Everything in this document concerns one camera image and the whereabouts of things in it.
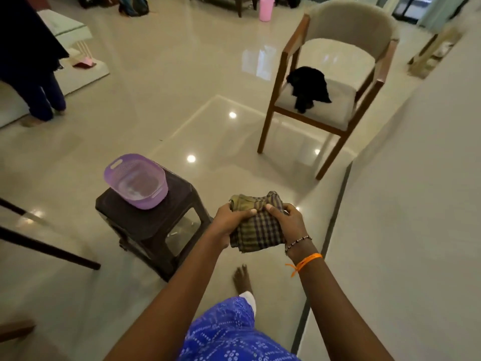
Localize dark wooden furniture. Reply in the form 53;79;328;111
189;0;260;18

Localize purple plastic basin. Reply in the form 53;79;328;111
103;153;169;210

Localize checkered brown cloth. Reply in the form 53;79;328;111
228;191;286;254

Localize blue patterned dress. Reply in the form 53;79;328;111
178;296;301;361

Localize person's right forearm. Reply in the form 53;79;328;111
289;244;393;361

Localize white floor mat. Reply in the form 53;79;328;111
0;48;110;128

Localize pink dustpan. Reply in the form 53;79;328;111
72;39;97;69

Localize dark bags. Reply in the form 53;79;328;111
77;0;151;18

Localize pink plastic bucket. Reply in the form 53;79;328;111
258;0;276;22

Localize person's right foot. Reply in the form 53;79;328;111
232;264;253;296

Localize orange wristband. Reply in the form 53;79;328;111
285;253;324;278

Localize wooden chair grey backrest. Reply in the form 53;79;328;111
257;0;400;181
0;319;37;342

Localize person's left hand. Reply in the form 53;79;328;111
207;203;258;251

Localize beaded bracelet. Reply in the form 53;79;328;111
284;235;313;254

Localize white trousers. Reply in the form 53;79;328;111
239;291;257;316

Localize person's right hand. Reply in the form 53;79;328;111
266;203;311;254

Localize light wooden furniture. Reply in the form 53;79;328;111
407;26;465;79

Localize black plastic stool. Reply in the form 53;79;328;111
95;168;213;282

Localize black garment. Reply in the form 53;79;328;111
286;66;333;114

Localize person's left forearm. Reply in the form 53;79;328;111
105;236;226;361

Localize black table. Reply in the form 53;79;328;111
0;197;101;271

